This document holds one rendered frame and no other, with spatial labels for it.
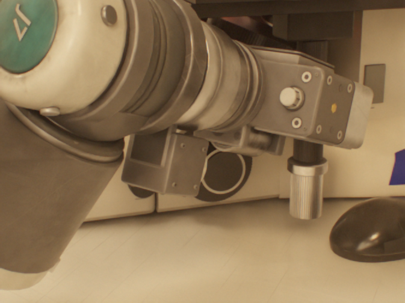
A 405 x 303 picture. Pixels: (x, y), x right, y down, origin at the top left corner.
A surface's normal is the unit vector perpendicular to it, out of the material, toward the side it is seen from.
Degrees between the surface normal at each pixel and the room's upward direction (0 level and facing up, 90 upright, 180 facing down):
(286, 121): 70
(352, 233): 49
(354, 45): 90
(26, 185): 110
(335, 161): 80
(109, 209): 90
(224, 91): 101
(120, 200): 90
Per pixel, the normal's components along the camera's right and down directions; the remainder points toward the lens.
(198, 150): 0.79, 0.18
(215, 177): 0.33, 0.27
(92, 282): 0.00, -0.96
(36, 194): 0.47, 0.56
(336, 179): 0.01, 0.29
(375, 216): -0.29, -0.74
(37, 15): -0.51, -0.15
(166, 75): 0.71, 0.42
